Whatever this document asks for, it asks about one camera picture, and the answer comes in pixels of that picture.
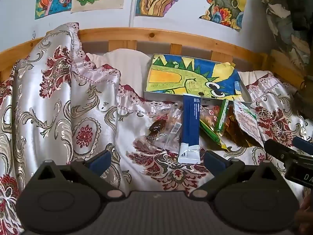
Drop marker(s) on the blue white tube packet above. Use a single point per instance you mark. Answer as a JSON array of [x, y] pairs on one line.
[[190, 127]]

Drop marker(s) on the grey metal tray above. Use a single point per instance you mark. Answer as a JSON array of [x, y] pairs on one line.
[[156, 95]]

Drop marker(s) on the clear meat snack packet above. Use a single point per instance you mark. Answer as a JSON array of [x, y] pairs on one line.
[[210, 117]]

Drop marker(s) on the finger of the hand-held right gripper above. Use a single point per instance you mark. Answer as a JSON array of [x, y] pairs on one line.
[[304, 145], [276, 149]]

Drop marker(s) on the floral satin blanket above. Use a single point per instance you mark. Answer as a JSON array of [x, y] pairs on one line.
[[49, 98]]

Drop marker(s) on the clear packet with brown date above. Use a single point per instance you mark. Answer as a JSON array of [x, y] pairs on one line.
[[155, 127]]

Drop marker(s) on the blue pumpkin wall poster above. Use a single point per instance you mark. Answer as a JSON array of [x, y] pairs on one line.
[[49, 0]]

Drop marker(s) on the orange spicy snack packet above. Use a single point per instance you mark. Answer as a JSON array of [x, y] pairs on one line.
[[234, 129]]

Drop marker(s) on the patterned hanging cloth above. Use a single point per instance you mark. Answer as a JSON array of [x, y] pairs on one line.
[[281, 29]]

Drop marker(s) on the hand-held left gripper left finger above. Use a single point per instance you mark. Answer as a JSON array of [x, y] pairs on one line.
[[100, 162]]

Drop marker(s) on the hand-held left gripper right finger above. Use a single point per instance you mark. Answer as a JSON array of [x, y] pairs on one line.
[[215, 162]]

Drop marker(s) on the white wall conduit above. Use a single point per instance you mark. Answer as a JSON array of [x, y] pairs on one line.
[[132, 9]]

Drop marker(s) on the dinosaur drawing paper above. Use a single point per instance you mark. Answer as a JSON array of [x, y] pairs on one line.
[[185, 73]]

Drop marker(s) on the white green snack packet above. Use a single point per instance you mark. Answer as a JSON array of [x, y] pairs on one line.
[[247, 120]]

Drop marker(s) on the green strip snack packet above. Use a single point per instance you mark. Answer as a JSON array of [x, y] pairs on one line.
[[222, 115]]

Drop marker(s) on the person's right hand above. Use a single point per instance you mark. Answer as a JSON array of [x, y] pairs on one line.
[[304, 215]]

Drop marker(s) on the clear pastry packet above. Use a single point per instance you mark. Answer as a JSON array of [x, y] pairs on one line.
[[174, 122]]

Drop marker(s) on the dark hanging garment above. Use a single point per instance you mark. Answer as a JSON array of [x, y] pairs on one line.
[[298, 2]]

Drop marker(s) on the dark hill landscape wall poster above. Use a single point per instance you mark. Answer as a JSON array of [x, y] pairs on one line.
[[225, 2]]

